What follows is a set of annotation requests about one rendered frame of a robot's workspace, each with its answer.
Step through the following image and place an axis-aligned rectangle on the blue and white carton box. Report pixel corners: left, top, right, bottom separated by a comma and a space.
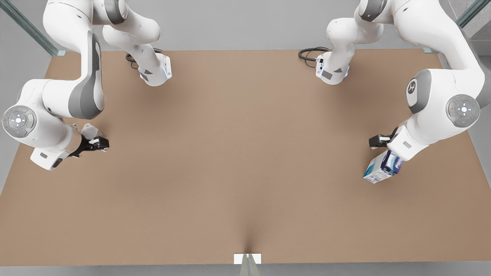
363, 149, 404, 184

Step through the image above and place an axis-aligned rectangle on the black cable loop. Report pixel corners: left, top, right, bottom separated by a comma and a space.
298, 47, 331, 69
125, 48, 164, 70

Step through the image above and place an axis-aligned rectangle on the silver frame post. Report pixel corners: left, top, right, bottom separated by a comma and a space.
234, 253, 262, 276
422, 0, 491, 54
0, 0, 66, 57

